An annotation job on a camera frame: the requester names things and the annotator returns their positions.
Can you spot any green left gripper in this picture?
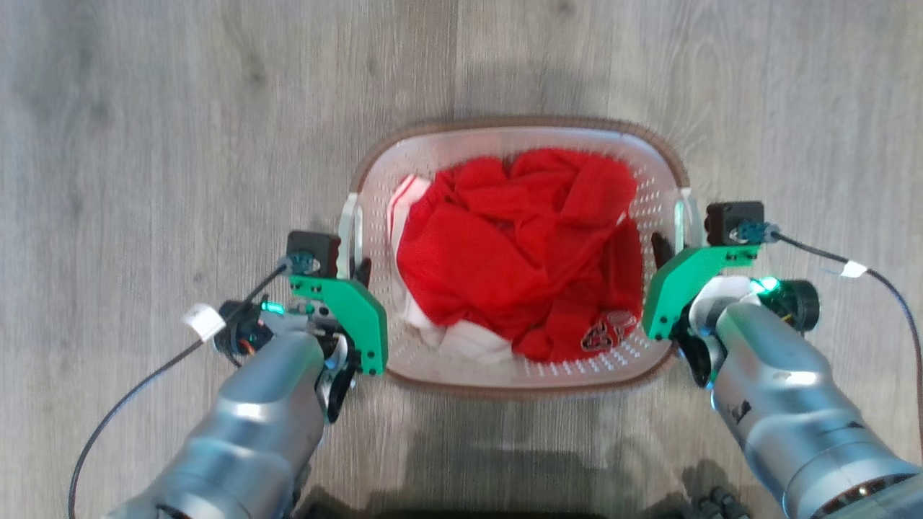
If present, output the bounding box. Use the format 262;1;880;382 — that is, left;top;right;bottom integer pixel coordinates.
288;257;391;378

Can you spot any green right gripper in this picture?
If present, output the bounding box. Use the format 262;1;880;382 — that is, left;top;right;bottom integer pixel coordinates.
641;231;762;342

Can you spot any white laundry basket brown rim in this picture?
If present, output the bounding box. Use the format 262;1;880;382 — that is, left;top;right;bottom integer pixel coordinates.
338;115;697;402

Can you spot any white cloth with red stripes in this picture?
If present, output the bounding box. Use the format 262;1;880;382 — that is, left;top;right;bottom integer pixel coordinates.
387;173;517;365

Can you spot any red garment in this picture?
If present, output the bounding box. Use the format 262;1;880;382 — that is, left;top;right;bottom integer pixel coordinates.
394;148;645;363

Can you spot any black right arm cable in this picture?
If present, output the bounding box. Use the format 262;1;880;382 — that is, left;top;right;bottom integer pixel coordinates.
769;231;923;442

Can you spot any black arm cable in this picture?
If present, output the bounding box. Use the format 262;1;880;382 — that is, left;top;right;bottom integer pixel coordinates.
68;261;291;519
769;231;923;442

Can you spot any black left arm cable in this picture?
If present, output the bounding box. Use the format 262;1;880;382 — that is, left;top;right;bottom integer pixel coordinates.
68;261;291;519

